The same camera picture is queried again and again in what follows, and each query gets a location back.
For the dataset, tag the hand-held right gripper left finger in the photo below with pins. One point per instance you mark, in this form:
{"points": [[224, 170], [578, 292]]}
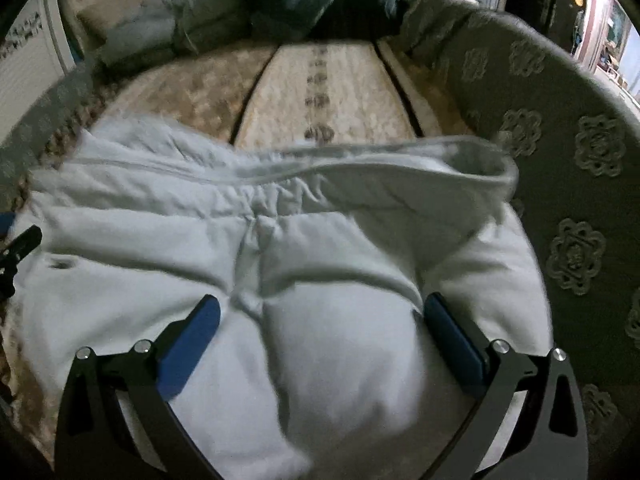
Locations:
{"points": [[195, 340]]}

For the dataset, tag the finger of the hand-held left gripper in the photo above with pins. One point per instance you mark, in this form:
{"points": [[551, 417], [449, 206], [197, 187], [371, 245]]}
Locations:
{"points": [[25, 241]]}

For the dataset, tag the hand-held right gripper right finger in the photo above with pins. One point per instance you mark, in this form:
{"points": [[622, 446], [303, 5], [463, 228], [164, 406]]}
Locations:
{"points": [[450, 335]]}

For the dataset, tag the white padded pants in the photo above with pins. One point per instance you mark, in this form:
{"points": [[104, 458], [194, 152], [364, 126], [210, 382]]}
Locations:
{"points": [[325, 260]]}

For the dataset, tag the grey quilted garment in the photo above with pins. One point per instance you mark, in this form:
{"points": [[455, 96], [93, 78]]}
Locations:
{"points": [[200, 20]]}

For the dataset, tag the dark tall cabinet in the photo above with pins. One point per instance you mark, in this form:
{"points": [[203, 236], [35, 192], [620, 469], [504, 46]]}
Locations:
{"points": [[540, 0]]}

